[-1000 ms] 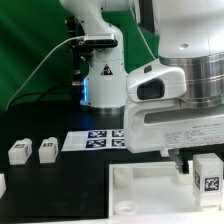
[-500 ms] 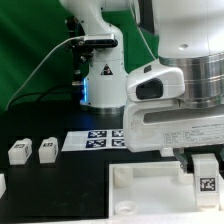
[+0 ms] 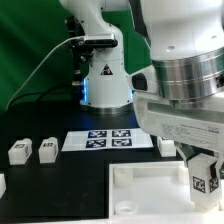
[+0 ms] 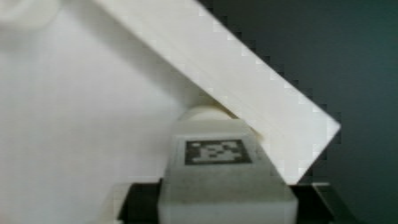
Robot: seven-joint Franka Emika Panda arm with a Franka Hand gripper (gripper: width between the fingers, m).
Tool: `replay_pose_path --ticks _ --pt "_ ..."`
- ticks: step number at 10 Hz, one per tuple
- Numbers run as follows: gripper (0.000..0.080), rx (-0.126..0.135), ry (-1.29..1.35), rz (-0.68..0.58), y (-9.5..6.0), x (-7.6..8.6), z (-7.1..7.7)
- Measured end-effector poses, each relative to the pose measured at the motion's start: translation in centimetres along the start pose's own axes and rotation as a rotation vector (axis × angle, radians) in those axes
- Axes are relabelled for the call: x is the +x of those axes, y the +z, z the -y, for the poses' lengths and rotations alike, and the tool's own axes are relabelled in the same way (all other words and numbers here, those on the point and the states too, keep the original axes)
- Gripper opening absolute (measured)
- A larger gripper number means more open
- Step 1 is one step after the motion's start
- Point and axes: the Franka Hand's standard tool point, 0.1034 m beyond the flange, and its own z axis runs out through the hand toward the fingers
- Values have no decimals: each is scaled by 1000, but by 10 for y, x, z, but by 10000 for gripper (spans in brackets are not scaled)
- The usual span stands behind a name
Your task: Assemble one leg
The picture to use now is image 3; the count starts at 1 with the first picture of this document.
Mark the white cable left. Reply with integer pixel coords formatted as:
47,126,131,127
5,36,84,111

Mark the white square tabletop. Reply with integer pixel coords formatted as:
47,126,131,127
108,161,224,224

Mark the black camera stand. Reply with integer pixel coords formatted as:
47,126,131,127
65,16,93,100

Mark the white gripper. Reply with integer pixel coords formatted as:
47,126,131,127
133,92,224,180

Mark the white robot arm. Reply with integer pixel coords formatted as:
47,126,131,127
59,0,224,156

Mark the black cable on table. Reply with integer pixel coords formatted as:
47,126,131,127
6,84,81,109

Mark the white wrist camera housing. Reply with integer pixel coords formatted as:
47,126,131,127
127,65,159,99

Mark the white sheet with markers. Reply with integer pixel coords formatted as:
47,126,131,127
62,128,153,152

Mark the white block left edge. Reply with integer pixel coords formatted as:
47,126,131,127
0,174,6,199

